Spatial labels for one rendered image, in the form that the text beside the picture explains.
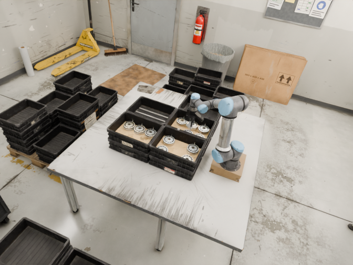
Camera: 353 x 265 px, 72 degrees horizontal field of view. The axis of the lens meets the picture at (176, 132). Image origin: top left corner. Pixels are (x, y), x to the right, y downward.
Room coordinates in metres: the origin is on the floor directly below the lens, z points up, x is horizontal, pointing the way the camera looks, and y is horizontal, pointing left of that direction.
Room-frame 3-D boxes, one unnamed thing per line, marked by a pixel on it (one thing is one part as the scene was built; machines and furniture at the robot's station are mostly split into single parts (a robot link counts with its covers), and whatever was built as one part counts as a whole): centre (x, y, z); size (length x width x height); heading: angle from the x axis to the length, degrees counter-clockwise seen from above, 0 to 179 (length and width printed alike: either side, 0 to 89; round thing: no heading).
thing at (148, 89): (2.55, 0.45, 0.71); 0.22 x 0.19 x 0.01; 74
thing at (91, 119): (2.16, 1.02, 0.41); 0.31 x 0.02 x 0.16; 164
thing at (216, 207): (1.73, 0.00, 0.35); 1.60 x 1.60 x 0.70; 74
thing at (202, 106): (1.69, -0.19, 1.15); 0.11 x 0.11 x 0.08; 33
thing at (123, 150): (1.56, 0.35, 0.76); 0.40 x 0.30 x 0.12; 72
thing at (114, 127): (1.56, 0.35, 0.87); 0.40 x 0.30 x 0.11; 72
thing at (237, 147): (1.43, -0.49, 0.96); 0.13 x 0.12 x 0.14; 123
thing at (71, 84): (2.72, 1.44, 0.37); 0.40 x 0.30 x 0.45; 164
